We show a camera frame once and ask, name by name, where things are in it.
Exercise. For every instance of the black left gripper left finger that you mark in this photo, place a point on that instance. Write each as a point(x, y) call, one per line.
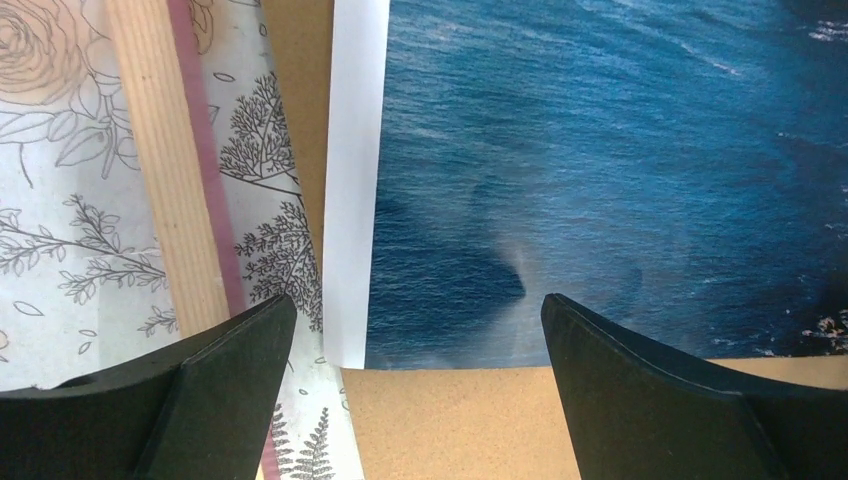
point(199, 408)

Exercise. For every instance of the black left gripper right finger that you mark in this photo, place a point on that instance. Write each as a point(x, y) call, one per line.
point(639, 409)

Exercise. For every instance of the seascape photo print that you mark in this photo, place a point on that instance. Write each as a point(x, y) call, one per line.
point(596, 166)

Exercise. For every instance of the pink wooden picture frame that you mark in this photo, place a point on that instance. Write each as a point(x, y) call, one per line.
point(163, 123)

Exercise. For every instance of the floral tablecloth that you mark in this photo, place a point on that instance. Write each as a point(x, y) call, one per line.
point(83, 283)

